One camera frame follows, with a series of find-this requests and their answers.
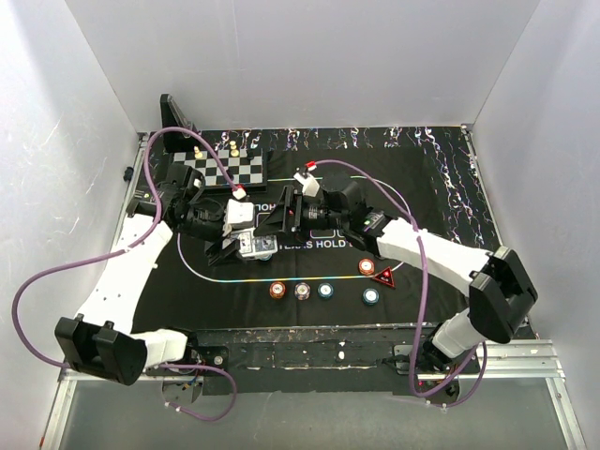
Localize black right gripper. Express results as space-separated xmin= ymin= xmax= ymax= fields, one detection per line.
xmin=252 ymin=186 xmax=347 ymax=248

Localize orange red chip stack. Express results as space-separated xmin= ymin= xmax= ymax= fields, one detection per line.
xmin=269 ymin=281 xmax=286 ymax=300

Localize pink blue chip stack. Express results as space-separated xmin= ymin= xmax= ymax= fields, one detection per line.
xmin=294 ymin=282 xmax=310 ymax=301

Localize green blue chip stack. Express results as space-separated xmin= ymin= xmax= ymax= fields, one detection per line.
xmin=318 ymin=282 xmax=334 ymax=299

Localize orange chips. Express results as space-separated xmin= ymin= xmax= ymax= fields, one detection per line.
xmin=358 ymin=259 xmax=375 ymax=276

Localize red black triangular all-in marker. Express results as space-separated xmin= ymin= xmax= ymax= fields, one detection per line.
xmin=372 ymin=266 xmax=396 ymax=289

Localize blue playing card box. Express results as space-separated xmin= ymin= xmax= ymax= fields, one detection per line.
xmin=237 ymin=232 xmax=278 ymax=260

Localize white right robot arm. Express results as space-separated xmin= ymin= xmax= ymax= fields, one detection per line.
xmin=255 ymin=172 xmax=538 ymax=373

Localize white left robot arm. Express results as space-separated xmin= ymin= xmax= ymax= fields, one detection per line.
xmin=54 ymin=165 xmax=253 ymax=385

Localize black poker table mat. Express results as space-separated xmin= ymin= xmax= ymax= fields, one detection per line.
xmin=133 ymin=144 xmax=474 ymax=328

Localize black white chessboard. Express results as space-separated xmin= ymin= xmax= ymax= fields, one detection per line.
xmin=172 ymin=149 xmax=268 ymax=194

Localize black triangular stand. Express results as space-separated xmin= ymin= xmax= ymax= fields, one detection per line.
xmin=159 ymin=94 xmax=199 ymax=154

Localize black marbled table cover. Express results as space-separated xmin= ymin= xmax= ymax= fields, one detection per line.
xmin=204 ymin=127 xmax=499 ymax=250

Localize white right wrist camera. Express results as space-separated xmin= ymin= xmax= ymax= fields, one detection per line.
xmin=293 ymin=172 xmax=321 ymax=198

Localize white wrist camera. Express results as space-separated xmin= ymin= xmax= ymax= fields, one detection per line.
xmin=293 ymin=172 xmax=321 ymax=198
xmin=223 ymin=199 xmax=255 ymax=235

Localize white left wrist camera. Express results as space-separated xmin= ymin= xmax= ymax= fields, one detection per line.
xmin=223 ymin=199 xmax=255 ymax=235

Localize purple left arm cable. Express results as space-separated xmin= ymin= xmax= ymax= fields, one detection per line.
xmin=11 ymin=126 xmax=248 ymax=369

